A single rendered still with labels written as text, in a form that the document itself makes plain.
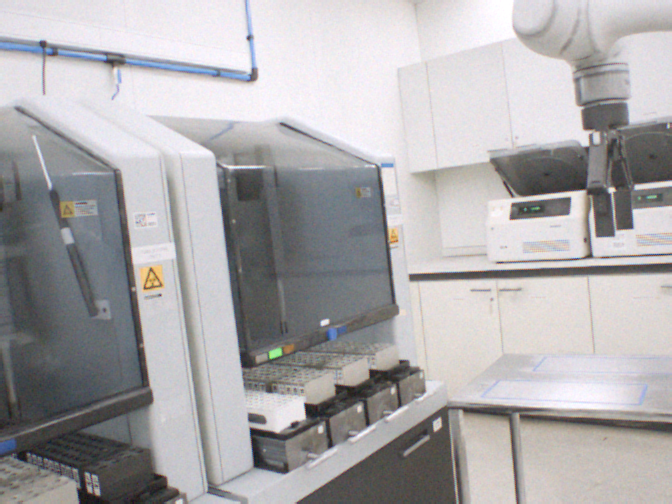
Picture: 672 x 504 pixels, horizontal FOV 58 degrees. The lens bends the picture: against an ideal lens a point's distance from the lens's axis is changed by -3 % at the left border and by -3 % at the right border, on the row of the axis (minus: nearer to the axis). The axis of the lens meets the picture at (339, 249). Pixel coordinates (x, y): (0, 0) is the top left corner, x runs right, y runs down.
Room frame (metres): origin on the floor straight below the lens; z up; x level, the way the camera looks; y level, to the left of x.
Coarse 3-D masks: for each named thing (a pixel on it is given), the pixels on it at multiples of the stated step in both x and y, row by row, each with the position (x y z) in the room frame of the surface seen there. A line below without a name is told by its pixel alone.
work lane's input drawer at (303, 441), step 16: (256, 432) 1.36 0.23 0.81; (272, 432) 1.33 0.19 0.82; (288, 432) 1.32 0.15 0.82; (304, 432) 1.34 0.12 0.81; (320, 432) 1.38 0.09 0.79; (256, 448) 1.35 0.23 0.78; (272, 448) 1.32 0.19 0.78; (288, 448) 1.30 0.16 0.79; (304, 448) 1.34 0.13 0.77; (320, 448) 1.38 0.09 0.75; (288, 464) 1.29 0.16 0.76
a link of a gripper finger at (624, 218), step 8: (616, 192) 1.08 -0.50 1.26; (624, 192) 1.07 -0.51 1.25; (616, 200) 1.08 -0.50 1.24; (624, 200) 1.07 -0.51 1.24; (616, 208) 1.08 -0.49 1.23; (624, 208) 1.07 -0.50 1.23; (616, 216) 1.08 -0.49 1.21; (624, 216) 1.07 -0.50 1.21; (632, 216) 1.06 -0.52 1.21; (616, 224) 1.08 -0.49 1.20; (624, 224) 1.07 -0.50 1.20; (632, 224) 1.06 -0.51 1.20
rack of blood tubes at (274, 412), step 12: (252, 396) 1.47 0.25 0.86; (264, 396) 1.45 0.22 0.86; (276, 396) 1.45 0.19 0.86; (288, 396) 1.43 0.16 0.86; (252, 408) 1.37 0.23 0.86; (264, 408) 1.36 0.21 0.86; (276, 408) 1.35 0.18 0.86; (288, 408) 1.36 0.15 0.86; (300, 408) 1.39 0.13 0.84; (252, 420) 1.46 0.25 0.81; (264, 420) 1.45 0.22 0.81; (276, 420) 1.33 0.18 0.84; (288, 420) 1.36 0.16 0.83; (276, 432) 1.33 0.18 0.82
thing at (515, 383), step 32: (480, 384) 1.50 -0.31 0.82; (512, 384) 1.47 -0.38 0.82; (544, 384) 1.43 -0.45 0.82; (576, 384) 1.40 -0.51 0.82; (608, 384) 1.37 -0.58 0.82; (640, 384) 1.34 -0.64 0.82; (512, 416) 1.75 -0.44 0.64; (576, 416) 1.25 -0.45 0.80; (608, 416) 1.21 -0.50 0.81; (640, 416) 1.18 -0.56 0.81; (512, 448) 1.75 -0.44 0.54
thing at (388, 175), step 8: (384, 168) 1.85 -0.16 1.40; (392, 168) 1.89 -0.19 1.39; (384, 176) 1.85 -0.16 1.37; (392, 176) 1.88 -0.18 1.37; (384, 184) 1.85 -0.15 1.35; (392, 184) 1.88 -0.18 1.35; (384, 192) 1.84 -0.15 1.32; (392, 192) 1.88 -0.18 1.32; (392, 200) 1.87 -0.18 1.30; (392, 208) 1.87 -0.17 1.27; (392, 232) 1.86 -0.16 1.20; (392, 240) 1.85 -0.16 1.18; (392, 248) 1.85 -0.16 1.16; (400, 248) 1.88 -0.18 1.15; (392, 256) 1.85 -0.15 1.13; (400, 256) 1.88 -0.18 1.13; (400, 312) 1.85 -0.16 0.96
